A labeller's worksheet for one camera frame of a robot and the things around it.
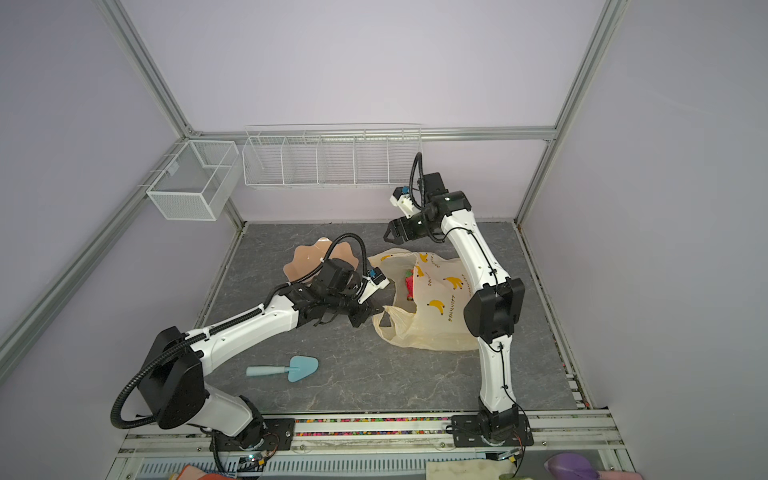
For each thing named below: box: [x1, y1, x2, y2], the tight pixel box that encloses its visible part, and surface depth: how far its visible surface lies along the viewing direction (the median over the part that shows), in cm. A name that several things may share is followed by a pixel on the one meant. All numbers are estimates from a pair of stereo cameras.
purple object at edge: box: [544, 453, 599, 480], surface depth 70 cm
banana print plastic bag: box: [367, 248, 479, 351], surface depth 81 cm
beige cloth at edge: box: [426, 459, 516, 480], surface depth 70 cm
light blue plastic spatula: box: [246, 356, 319, 383], surface depth 85 cm
